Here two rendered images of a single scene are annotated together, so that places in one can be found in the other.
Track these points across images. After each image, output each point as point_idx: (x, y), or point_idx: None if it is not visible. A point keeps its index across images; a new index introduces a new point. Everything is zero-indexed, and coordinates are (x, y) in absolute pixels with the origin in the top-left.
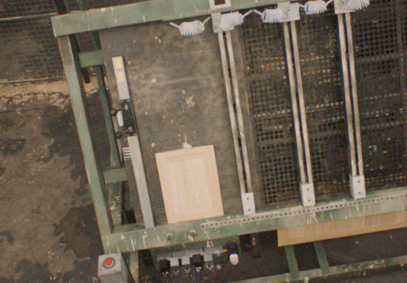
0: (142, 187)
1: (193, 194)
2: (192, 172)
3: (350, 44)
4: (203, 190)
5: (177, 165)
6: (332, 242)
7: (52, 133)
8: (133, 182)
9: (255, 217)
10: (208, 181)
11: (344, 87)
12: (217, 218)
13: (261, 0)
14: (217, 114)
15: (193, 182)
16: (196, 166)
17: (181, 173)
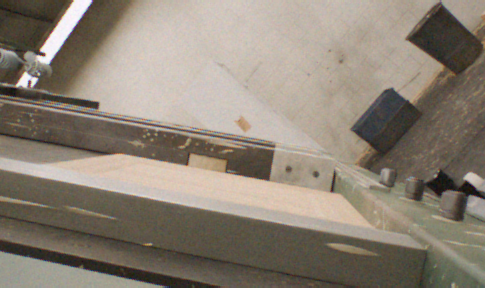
0: (138, 188)
1: (256, 193)
2: (171, 175)
3: (84, 107)
4: (247, 185)
5: (123, 174)
6: None
7: None
8: (80, 242)
9: (343, 168)
10: (221, 176)
11: (136, 118)
12: (348, 181)
13: None
14: (49, 147)
15: (208, 183)
16: (159, 171)
17: (161, 180)
